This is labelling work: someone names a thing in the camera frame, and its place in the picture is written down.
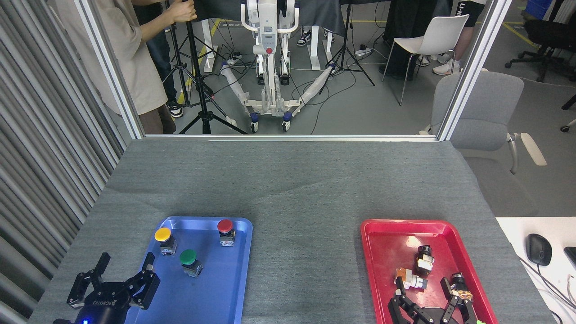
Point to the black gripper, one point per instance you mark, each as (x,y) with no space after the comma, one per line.
(105,303)
(434,315)

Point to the green push button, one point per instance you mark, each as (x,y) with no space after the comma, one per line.
(188,257)

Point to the black tripod stand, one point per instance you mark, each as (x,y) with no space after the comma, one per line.
(345,49)
(201,90)
(181,67)

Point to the yellow push button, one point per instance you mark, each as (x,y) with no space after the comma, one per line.
(162,234)

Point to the red push button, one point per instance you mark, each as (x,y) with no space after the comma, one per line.
(224,225)

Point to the person's hand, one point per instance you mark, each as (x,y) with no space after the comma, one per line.
(182,11)

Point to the red plastic tray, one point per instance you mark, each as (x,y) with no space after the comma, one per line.
(391,252)

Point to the blue plastic tray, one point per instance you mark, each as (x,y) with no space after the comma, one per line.
(220,288)

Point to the white desk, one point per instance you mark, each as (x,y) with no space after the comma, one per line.
(513,229)

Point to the black computer mouse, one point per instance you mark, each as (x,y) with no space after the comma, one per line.
(538,249)

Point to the black keyboard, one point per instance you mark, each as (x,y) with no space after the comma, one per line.
(570,256)

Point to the grey corrugated panel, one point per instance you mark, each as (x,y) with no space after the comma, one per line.
(40,135)

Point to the grey table cloth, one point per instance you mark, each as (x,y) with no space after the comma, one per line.
(297,189)

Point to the grey office chair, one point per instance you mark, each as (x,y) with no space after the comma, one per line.
(481,108)

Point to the black chair base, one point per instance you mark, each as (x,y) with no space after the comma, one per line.
(568,103)

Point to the white power strip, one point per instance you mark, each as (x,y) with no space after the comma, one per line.
(363,51)
(234,57)

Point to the white plastic chair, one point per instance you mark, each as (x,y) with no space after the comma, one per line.
(443,31)

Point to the black office chair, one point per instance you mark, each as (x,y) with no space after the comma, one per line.
(546,33)

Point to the white wheeled stand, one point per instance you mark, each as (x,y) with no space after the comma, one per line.
(266,27)

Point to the dark cloth draped table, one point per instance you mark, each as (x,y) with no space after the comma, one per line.
(324,15)

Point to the blue box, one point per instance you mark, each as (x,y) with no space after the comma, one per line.
(537,8)

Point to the white and orange switch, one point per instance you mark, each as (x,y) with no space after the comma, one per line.
(410,280)

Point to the black knob switch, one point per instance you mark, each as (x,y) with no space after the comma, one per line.
(424,263)

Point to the black and orange switch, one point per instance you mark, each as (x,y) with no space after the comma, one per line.
(460,283)

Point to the silver frame rail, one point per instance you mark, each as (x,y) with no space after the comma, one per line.
(288,137)

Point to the silver frame post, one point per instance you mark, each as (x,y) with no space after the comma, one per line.
(110,72)
(474,67)

